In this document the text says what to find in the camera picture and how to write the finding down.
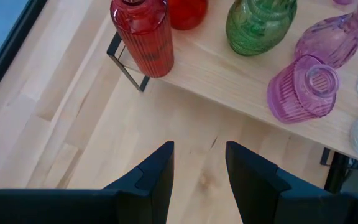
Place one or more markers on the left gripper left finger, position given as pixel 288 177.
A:
pixel 154 193

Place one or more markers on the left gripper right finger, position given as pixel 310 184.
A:
pixel 253 193

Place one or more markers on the pink ribbed glass vase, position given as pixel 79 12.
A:
pixel 294 96

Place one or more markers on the red ribbed glass vase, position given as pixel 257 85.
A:
pixel 148 43

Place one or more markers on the green embossed glass vase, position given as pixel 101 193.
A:
pixel 256 28

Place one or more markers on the pink wavy glass vase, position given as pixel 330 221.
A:
pixel 331 40

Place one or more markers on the red bulbous glass vase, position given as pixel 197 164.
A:
pixel 188 14

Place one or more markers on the pink swirl round vase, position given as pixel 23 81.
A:
pixel 343 2

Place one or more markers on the black aluminium table frame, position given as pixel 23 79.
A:
pixel 8 49

